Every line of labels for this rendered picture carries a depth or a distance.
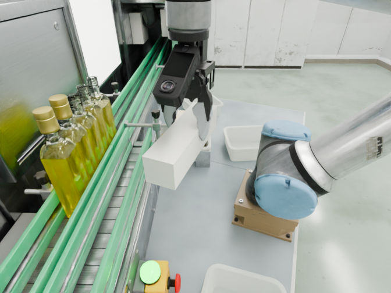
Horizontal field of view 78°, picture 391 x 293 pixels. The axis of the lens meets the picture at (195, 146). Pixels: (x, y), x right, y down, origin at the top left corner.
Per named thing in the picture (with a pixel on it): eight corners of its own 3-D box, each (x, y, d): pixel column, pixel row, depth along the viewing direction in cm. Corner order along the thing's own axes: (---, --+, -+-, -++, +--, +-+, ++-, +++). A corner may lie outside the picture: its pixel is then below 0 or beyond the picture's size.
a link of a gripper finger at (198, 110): (222, 129, 54) (213, 89, 50) (213, 143, 49) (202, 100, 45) (209, 129, 55) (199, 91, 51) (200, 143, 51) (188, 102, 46)
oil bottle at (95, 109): (98, 160, 78) (80, 98, 66) (116, 160, 78) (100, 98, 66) (92, 171, 74) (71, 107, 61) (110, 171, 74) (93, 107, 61)
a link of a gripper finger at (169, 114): (181, 124, 57) (191, 90, 51) (170, 136, 53) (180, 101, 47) (170, 118, 58) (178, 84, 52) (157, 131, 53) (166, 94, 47)
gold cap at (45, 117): (54, 134, 46) (46, 114, 44) (36, 134, 46) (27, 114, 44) (63, 125, 49) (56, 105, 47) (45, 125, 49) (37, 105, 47)
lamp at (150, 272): (142, 264, 56) (141, 257, 54) (162, 265, 56) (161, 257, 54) (138, 285, 52) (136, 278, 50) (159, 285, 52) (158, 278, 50)
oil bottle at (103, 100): (105, 149, 83) (89, 90, 71) (121, 149, 83) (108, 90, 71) (99, 160, 78) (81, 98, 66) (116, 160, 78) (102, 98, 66)
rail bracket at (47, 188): (42, 207, 63) (21, 167, 55) (68, 207, 63) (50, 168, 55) (34, 220, 60) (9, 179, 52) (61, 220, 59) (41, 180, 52)
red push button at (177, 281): (166, 270, 56) (181, 270, 56) (167, 278, 59) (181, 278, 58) (164, 288, 53) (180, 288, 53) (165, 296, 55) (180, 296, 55)
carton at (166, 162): (216, 127, 62) (217, 105, 59) (175, 190, 44) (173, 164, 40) (194, 122, 64) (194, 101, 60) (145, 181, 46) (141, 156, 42)
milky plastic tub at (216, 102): (205, 103, 146) (205, 89, 141) (224, 119, 130) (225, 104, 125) (178, 108, 140) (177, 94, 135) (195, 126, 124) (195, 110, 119)
